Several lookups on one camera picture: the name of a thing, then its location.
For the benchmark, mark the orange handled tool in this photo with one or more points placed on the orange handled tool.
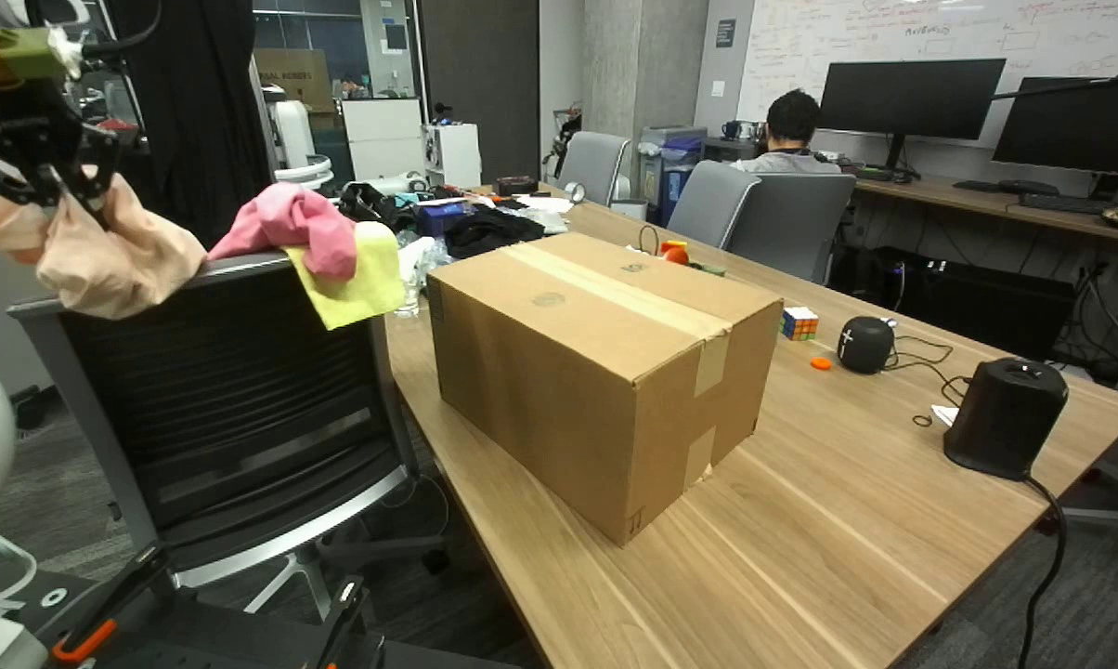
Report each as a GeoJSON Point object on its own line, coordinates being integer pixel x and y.
{"type": "Point", "coordinates": [84, 644]}

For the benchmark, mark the black mesh office chair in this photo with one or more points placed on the black mesh office chair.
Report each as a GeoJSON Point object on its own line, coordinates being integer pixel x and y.
{"type": "Point", "coordinates": [230, 424]}

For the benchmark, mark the grey office chair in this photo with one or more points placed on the grey office chair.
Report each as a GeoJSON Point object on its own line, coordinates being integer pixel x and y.
{"type": "Point", "coordinates": [595, 168]}
{"type": "Point", "coordinates": [781, 219]}

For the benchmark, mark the grey office chair near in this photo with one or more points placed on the grey office chair near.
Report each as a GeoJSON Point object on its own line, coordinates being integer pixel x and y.
{"type": "Point", "coordinates": [781, 219]}

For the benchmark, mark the small round black speaker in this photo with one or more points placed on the small round black speaker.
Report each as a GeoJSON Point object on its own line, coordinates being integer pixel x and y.
{"type": "Point", "coordinates": [868, 342]}

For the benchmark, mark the left black computer monitor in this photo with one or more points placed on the left black computer monitor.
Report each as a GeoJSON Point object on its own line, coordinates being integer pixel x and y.
{"type": "Point", "coordinates": [907, 99]}

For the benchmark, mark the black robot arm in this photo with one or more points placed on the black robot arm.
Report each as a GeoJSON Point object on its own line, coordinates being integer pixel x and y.
{"type": "Point", "coordinates": [46, 50]}

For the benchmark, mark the small orange object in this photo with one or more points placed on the small orange object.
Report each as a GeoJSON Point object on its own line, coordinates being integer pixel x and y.
{"type": "Point", "coordinates": [823, 362]}

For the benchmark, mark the peach beige towel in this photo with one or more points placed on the peach beige towel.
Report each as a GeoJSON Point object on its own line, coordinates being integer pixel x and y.
{"type": "Point", "coordinates": [112, 261]}

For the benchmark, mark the pink towel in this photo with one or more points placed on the pink towel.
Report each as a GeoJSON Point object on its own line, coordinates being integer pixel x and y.
{"type": "Point", "coordinates": [296, 216]}

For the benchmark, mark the colourful puzzle cube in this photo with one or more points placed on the colourful puzzle cube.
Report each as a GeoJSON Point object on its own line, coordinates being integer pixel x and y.
{"type": "Point", "coordinates": [798, 320]}

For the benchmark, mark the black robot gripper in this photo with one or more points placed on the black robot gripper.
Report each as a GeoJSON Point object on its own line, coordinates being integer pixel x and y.
{"type": "Point", "coordinates": [51, 151]}

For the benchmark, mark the black computer monitor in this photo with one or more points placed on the black computer monitor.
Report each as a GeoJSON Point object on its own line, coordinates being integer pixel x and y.
{"type": "Point", "coordinates": [1068, 123]}
{"type": "Point", "coordinates": [907, 99]}

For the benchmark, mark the right black computer monitor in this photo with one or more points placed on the right black computer monitor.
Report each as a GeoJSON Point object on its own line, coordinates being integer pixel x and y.
{"type": "Point", "coordinates": [1068, 123]}

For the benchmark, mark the pile of dark clutter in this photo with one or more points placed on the pile of dark clutter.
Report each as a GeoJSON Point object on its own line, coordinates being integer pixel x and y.
{"type": "Point", "coordinates": [457, 223]}

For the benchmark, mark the person in grey shirt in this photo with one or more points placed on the person in grey shirt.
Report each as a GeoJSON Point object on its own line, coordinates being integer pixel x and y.
{"type": "Point", "coordinates": [783, 140]}

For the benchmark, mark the grey office chair far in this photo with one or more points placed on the grey office chair far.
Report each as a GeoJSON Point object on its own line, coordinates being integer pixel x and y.
{"type": "Point", "coordinates": [595, 168]}

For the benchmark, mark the sealed brown cardboard box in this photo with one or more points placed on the sealed brown cardboard box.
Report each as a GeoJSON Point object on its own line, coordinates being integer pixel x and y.
{"type": "Point", "coordinates": [606, 374]}

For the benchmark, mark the black cylindrical speaker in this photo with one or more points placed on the black cylindrical speaker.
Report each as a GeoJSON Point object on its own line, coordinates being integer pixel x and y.
{"type": "Point", "coordinates": [1004, 419]}

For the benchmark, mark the yellow microfiber towel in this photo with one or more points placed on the yellow microfiber towel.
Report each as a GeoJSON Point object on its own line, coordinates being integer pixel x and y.
{"type": "Point", "coordinates": [374, 291]}

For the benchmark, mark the wooden side desk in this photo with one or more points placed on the wooden side desk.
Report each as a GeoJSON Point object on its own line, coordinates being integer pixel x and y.
{"type": "Point", "coordinates": [991, 206]}

